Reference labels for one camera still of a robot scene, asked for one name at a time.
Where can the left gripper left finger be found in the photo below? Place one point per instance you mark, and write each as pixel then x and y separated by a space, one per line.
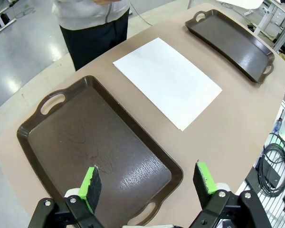
pixel 90 190

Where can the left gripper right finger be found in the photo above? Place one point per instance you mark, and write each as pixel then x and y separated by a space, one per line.
pixel 204 185

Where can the white A4 paper stack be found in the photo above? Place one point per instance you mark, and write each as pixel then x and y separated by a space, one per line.
pixel 166 80

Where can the white slatted rack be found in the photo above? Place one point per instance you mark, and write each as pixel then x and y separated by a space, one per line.
pixel 263 206

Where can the black power adapter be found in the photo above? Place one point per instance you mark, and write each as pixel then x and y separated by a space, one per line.
pixel 270 175

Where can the person in grey hoodie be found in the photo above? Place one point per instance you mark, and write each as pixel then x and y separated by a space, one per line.
pixel 92 40

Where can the white rounded table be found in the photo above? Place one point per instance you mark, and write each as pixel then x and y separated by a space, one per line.
pixel 242 2

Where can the white metal desk frame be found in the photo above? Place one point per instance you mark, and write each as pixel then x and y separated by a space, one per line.
pixel 263 20

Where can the white desk leg frame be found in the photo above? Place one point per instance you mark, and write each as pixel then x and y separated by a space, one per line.
pixel 0 23

